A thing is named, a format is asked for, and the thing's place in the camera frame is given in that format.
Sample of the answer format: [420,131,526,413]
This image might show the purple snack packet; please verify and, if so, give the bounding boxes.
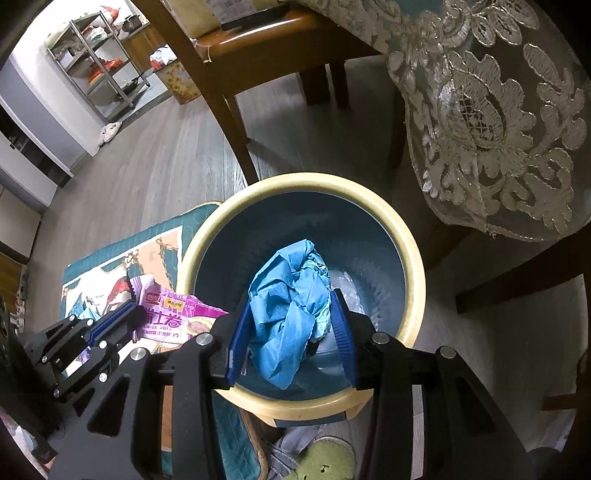
[76,274,229,365]

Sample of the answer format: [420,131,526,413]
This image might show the blue plastic bag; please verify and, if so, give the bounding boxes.
[247,237,333,391]

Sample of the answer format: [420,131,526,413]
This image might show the teal and orange printed mat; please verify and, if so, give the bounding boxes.
[62,200,269,480]

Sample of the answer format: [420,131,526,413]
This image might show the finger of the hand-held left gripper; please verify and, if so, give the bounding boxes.
[23,302,145,370]
[53,344,122,402]

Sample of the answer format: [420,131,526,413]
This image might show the lace embroidered tablecloth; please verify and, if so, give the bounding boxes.
[295,0,591,243]

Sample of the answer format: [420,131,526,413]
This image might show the person's jeans leg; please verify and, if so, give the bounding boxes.
[265,425,324,480]

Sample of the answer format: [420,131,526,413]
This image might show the metal shelf rack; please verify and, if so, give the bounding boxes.
[46,18,151,118]

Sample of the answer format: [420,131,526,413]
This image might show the clear plastic wrapper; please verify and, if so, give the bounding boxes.
[328,270,365,315]

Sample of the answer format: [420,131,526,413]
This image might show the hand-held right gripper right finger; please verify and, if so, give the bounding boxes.
[330,288,536,480]

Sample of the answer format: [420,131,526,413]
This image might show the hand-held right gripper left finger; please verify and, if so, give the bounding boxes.
[46,302,259,480]

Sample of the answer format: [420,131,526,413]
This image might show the white slippers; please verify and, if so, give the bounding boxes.
[97,121,123,146]

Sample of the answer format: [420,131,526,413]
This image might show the floral patterned basket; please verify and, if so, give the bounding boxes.
[150,46,201,104]

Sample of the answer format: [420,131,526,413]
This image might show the green slipper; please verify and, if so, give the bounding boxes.
[295,436,356,480]

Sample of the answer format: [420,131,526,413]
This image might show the blue bin with cream rim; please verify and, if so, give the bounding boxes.
[182,173,426,423]

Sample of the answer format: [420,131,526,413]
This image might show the brown wooden chair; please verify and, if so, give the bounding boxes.
[134,0,407,185]

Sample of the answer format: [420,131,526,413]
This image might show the dark wooden table frame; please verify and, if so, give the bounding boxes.
[388,88,591,411]

